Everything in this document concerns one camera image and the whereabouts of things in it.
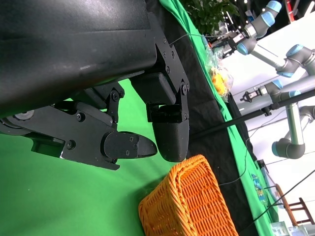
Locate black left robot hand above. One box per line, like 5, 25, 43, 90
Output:
0, 0, 191, 172

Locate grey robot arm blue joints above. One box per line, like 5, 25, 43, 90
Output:
208, 0, 315, 77
240, 82, 315, 158

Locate orange wicker basket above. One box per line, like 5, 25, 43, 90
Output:
137, 154, 239, 236

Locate green tablecloth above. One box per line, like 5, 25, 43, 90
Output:
0, 78, 178, 236

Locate black backdrop cloth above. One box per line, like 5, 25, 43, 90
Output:
145, 0, 259, 236

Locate green leafy plant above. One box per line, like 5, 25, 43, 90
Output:
183, 0, 241, 35

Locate clear bag of yellow toys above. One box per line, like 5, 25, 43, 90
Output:
206, 46, 234, 101

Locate black metal pole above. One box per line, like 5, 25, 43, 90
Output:
189, 89, 315, 141

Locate green cloth strip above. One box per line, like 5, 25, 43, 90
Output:
159, 0, 281, 236

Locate brown wooden chair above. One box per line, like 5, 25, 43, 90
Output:
275, 183, 314, 227

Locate thin grey cable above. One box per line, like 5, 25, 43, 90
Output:
218, 137, 250, 186

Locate long black cable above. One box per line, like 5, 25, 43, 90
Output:
237, 169, 315, 236

